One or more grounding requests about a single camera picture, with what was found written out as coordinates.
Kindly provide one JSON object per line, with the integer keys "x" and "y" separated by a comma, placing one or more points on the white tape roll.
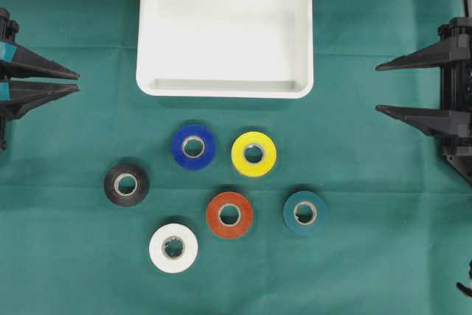
{"x": 162, "y": 260}

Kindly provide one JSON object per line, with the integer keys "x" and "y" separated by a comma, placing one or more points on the teal green tape roll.
{"x": 317, "y": 206}

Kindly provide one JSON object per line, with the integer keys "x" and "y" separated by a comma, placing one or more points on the black tape roll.
{"x": 119, "y": 172}

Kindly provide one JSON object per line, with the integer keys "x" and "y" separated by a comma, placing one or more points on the white rectangular plastic tray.
{"x": 225, "y": 48}

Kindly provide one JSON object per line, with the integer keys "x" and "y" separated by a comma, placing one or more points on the red tape roll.
{"x": 243, "y": 223}

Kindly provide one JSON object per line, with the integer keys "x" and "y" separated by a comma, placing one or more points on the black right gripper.
{"x": 453, "y": 54}

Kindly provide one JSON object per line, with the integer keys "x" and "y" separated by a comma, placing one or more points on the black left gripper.
{"x": 20, "y": 97}

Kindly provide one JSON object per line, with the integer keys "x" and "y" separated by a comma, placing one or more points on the yellow tape roll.
{"x": 261, "y": 141}

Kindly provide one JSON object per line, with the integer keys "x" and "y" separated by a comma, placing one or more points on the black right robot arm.
{"x": 451, "y": 123}

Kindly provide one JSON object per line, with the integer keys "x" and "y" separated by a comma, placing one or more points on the blue tape roll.
{"x": 193, "y": 132}

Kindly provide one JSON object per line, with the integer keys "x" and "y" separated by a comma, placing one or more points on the black clip at edge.
{"x": 466, "y": 290}

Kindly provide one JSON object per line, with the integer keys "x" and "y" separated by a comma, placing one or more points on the green table cloth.
{"x": 398, "y": 232}

